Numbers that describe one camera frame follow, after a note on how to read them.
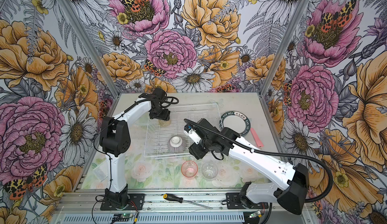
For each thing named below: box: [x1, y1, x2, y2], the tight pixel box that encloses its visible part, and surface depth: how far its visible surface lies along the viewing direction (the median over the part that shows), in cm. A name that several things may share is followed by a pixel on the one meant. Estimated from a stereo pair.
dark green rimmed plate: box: [218, 110, 251, 137], surface depth 105 cm
